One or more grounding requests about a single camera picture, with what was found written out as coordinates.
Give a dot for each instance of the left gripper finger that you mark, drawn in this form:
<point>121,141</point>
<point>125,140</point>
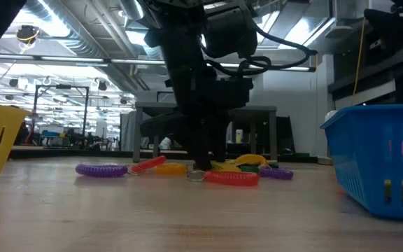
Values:
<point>201,147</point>
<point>220,140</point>

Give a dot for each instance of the orange-yellow coil wristband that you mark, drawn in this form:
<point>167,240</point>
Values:
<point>171,169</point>

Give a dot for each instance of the red coil wristband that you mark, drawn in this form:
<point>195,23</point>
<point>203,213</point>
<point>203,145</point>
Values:
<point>232,178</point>
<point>149,164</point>

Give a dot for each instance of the purple coil wristband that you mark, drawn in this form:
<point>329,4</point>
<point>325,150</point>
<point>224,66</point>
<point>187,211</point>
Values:
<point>276,173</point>
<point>101,171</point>

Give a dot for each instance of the blue plastic basket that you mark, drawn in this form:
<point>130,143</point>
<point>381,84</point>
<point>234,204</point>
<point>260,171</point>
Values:
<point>362,140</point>

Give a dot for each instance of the yellow plastic basket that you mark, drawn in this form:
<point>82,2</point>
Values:
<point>9,119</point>

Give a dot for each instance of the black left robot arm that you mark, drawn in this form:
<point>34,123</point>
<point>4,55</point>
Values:
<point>180,42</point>

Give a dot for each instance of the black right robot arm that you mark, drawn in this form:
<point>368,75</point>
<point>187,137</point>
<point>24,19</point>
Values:
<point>397,24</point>

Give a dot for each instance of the white rounded object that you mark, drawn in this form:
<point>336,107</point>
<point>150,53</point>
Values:
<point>165,143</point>

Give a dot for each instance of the grey perforated metal shelf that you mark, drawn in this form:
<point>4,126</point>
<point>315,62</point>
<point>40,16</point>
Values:
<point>257,111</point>

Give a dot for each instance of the black board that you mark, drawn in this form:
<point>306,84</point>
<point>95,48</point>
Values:
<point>285,134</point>

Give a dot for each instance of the long tube light fixture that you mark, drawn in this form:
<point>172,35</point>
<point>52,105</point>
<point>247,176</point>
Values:
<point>82,60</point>

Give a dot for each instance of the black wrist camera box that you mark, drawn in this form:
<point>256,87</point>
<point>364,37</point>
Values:
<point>229,31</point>

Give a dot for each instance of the round silver ventilation duct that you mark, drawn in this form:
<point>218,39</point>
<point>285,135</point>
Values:
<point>133,8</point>

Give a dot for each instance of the black aluminium table frame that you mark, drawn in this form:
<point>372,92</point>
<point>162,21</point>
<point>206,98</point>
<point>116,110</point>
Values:
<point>65,154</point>

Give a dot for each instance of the black background stand frame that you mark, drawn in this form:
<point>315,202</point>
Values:
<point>61,86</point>

